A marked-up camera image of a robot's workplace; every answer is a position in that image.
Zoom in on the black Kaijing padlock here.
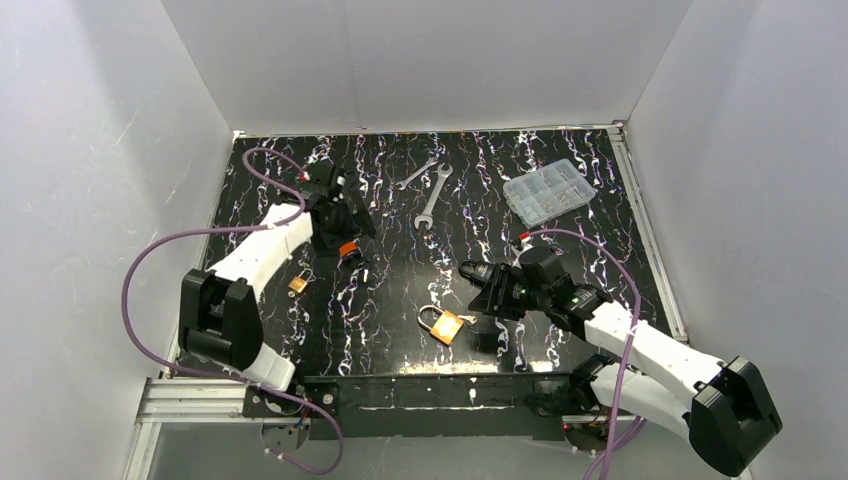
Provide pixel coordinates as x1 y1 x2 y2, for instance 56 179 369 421
458 259 494 288

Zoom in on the orange black padlock with keys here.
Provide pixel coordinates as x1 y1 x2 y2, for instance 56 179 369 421
339 241 371 283

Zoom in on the large brass padlock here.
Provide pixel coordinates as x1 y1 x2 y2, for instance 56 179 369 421
416 305 477 346

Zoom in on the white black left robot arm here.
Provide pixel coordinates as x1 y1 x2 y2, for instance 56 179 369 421
178 161 376 391

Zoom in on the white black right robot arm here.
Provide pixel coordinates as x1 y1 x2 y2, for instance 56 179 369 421
459 246 783 477

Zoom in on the small brass padlock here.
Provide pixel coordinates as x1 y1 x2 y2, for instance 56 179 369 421
288 268 314 298

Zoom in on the large silver wrench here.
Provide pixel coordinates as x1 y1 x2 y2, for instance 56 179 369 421
413 164 453 231

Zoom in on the clear plastic screw box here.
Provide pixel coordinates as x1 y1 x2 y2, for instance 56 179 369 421
503 159 596 228

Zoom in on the small silver wrench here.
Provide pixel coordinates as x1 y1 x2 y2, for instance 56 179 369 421
395 158 439 190

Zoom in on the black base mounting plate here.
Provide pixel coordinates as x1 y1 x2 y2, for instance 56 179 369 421
241 374 617 442

